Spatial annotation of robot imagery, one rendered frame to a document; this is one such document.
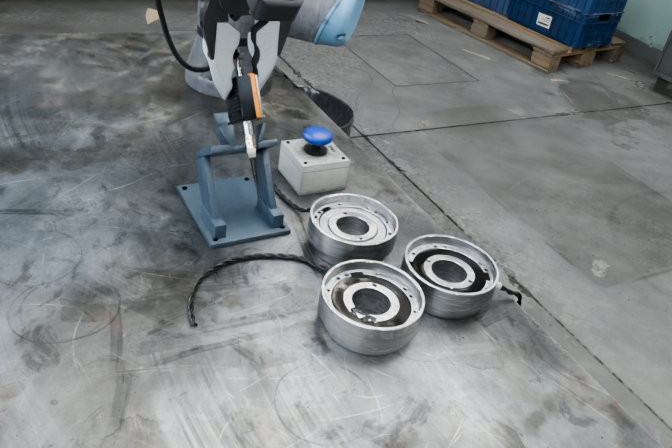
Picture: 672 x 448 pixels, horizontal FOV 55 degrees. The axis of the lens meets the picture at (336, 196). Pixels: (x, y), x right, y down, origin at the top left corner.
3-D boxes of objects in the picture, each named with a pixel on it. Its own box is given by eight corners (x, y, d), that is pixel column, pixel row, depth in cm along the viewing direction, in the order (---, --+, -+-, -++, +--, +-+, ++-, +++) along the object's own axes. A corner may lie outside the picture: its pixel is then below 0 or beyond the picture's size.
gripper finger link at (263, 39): (259, 75, 77) (257, 0, 72) (279, 96, 73) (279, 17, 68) (234, 80, 76) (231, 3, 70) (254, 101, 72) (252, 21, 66)
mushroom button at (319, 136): (333, 169, 87) (338, 136, 84) (306, 172, 85) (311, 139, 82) (320, 154, 89) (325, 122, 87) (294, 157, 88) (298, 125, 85)
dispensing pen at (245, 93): (253, 198, 69) (229, 42, 68) (239, 199, 72) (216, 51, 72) (272, 195, 70) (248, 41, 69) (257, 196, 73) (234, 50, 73)
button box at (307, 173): (345, 188, 88) (351, 157, 85) (298, 195, 84) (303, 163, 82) (319, 159, 93) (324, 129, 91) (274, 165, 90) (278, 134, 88)
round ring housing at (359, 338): (433, 352, 64) (443, 322, 62) (335, 368, 60) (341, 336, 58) (392, 283, 72) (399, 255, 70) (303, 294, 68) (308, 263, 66)
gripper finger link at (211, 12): (234, 56, 69) (248, -25, 65) (240, 62, 68) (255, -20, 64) (192, 53, 67) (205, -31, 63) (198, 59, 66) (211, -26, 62)
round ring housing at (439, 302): (399, 316, 68) (407, 287, 65) (395, 256, 76) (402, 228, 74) (496, 330, 68) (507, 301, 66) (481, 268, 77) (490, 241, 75)
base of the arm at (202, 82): (174, 65, 114) (175, 10, 109) (253, 62, 121) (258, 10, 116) (200, 102, 103) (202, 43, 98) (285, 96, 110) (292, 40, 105)
